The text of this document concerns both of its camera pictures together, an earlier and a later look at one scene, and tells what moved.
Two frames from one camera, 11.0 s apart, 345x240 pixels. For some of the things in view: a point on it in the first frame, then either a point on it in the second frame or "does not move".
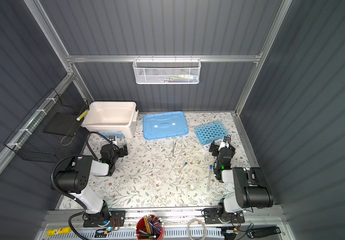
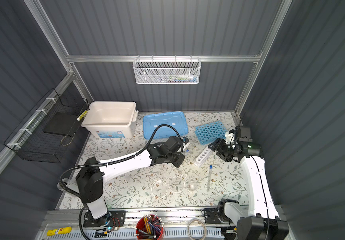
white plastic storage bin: [117, 119] does not move
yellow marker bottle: [58, 231] does not move
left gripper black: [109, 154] -> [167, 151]
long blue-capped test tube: [210, 172] does not move
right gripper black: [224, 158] -> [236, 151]
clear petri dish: [159, 188] does not move
